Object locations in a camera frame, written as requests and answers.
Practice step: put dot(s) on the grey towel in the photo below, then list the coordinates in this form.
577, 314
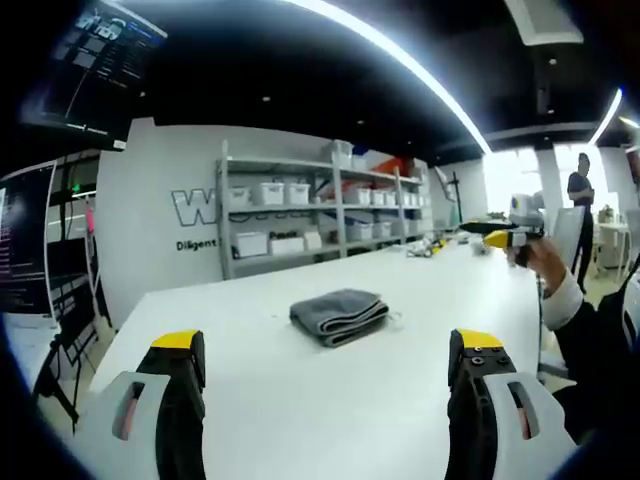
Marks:
340, 315

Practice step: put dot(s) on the person's right hand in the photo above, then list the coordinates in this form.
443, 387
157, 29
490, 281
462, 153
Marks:
542, 265

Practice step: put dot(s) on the black floor stand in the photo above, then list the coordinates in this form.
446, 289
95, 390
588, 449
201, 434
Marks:
456, 200

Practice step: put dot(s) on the clutter of small parts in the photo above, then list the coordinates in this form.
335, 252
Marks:
425, 246

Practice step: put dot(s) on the black tripod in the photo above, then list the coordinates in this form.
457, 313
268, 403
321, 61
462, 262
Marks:
60, 375

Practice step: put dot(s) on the black monitor on stand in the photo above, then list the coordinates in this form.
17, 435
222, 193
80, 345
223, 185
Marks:
72, 290

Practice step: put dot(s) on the long ceiling light strip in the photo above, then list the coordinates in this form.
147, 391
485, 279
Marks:
425, 80

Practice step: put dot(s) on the group of white storage boxes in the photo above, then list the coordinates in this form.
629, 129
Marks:
310, 200

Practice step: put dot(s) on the grey metal storage shelf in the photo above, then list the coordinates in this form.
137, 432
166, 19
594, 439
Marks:
280, 220

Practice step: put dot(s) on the dark monitor with text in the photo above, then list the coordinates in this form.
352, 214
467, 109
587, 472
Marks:
22, 245

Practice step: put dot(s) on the large dark hanging monitor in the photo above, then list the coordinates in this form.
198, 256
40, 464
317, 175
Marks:
95, 65

